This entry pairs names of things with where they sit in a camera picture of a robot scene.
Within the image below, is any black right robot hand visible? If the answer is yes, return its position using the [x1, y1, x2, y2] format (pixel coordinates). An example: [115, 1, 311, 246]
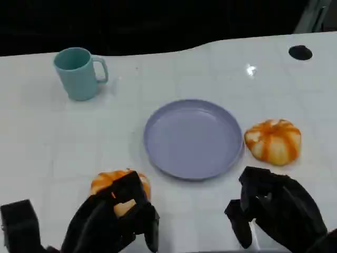
[224, 166, 329, 250]

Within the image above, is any orange and white bread roll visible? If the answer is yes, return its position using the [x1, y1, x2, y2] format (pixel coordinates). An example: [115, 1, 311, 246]
[91, 168, 152, 218]
[243, 119, 302, 167]

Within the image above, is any grey metal frame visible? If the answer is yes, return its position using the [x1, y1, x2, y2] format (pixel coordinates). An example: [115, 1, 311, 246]
[293, 0, 334, 34]

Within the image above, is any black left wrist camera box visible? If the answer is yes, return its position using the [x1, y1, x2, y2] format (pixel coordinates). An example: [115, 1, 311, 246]
[0, 199, 42, 253]

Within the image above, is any lilac plate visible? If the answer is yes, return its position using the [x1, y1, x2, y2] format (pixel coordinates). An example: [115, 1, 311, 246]
[143, 99, 244, 182]

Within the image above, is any black round table grommet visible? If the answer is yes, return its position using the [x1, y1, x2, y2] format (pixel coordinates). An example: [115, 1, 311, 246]
[288, 45, 313, 62]

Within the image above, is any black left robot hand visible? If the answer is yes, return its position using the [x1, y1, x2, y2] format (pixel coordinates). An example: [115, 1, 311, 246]
[60, 170, 161, 253]

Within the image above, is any pale green mug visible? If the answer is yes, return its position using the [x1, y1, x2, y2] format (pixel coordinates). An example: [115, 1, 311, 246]
[53, 47, 110, 102]

